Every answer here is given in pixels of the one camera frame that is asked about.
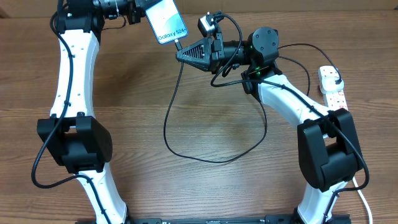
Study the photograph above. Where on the white power strip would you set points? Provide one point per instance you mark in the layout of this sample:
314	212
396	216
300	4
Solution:
333	94

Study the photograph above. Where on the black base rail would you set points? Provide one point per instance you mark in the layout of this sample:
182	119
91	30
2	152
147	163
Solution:
211	221

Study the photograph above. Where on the blue Galaxy smartphone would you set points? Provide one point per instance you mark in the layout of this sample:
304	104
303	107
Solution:
166	21

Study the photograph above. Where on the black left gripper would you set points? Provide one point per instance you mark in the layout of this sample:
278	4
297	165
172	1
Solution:
137	9

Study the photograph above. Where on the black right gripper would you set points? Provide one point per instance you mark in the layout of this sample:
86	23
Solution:
211	54

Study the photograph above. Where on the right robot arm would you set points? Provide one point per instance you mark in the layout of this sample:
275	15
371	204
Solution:
329	153

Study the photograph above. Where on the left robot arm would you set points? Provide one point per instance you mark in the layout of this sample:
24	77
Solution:
72	134

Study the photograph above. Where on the white charger plug adapter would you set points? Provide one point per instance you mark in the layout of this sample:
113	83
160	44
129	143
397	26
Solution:
329	85

